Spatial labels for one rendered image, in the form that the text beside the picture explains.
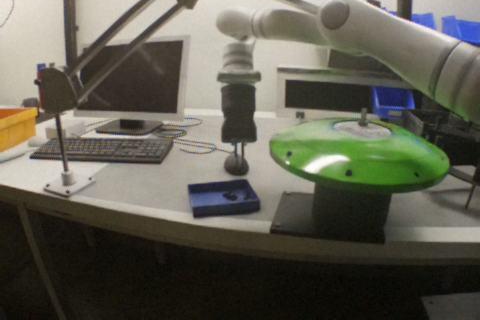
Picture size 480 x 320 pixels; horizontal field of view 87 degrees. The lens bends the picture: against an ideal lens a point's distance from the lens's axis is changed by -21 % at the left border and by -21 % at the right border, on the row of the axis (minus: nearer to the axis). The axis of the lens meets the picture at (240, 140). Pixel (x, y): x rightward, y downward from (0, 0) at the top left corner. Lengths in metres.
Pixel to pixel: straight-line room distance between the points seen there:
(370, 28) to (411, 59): 0.08
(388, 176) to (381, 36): 0.20
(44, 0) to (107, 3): 0.49
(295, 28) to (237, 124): 0.23
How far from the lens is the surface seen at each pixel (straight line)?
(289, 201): 0.63
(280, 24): 0.64
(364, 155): 0.44
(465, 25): 1.58
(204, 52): 1.49
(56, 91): 0.70
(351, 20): 0.50
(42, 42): 2.08
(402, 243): 0.58
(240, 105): 0.66
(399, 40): 0.46
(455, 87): 0.42
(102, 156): 0.91
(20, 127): 1.25
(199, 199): 0.65
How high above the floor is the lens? 1.22
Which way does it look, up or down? 18 degrees down
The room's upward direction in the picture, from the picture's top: straight up
